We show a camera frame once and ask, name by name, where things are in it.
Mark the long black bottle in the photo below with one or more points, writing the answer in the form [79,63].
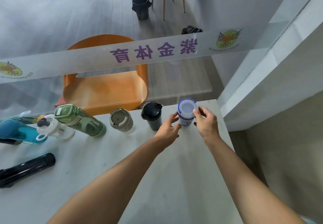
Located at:
[25,169]

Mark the person's left forearm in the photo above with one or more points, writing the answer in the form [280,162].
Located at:
[113,183]

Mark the black bag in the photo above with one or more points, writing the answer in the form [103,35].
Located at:
[191,29]

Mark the green water bottle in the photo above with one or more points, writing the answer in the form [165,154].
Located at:
[80,121]

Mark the clear bottle with white lid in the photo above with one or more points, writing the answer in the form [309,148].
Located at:
[54,129]

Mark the orange chair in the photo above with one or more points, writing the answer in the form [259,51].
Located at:
[106,90]

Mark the beige tumbler with lid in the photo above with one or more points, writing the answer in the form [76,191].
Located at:
[121,120]

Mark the small yellow object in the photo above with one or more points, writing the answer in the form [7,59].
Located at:
[40,118]

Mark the person's left thumb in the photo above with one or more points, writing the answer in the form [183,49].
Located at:
[177,127]

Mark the person's right forearm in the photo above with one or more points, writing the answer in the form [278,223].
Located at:
[242,181]

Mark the white bottle with blue lid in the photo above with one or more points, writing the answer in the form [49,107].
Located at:
[186,109]

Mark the person's right thumb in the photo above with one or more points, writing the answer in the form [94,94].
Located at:
[197,117]

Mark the person's right hand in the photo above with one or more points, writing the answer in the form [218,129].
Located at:
[208,125]

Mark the teal water bottle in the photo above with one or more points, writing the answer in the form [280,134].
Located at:
[17,131]

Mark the person's left hand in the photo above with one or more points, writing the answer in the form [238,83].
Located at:
[166,133]

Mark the black tumbler with lid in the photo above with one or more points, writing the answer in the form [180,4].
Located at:
[152,115]

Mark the black trash bin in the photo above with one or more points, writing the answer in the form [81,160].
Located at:
[141,7]

